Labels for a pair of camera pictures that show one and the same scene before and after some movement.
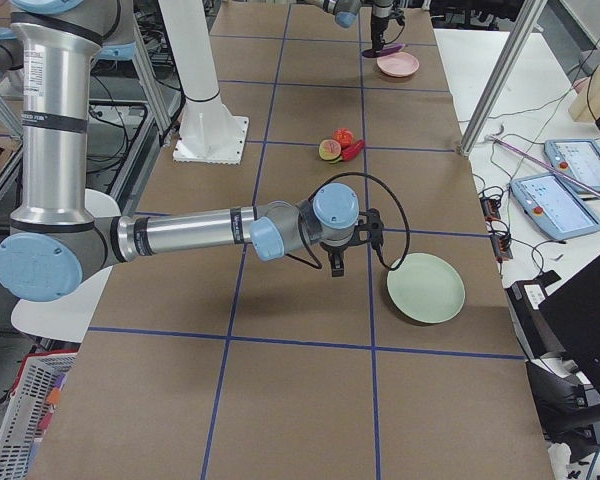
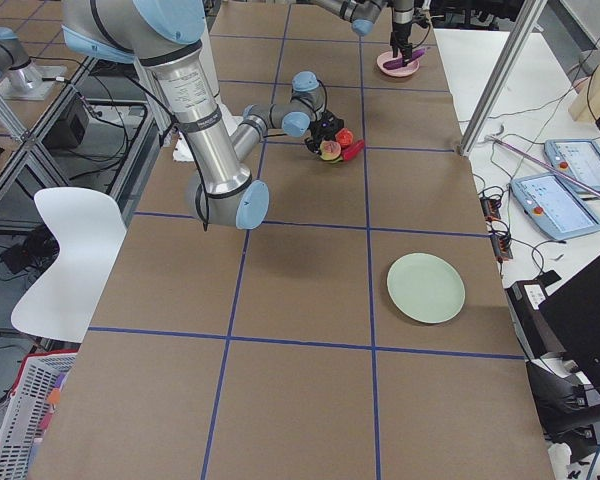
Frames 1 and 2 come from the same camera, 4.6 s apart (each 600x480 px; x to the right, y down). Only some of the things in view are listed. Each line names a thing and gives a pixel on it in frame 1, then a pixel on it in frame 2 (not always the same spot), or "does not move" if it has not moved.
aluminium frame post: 529,14 does not move
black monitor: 584,317 does not move
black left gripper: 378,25 -> 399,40
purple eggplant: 384,51 -> 399,62
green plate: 426,288 does not move
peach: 329,149 does not move
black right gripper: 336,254 -> 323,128
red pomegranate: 343,135 does not move
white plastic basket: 29,412 does not move
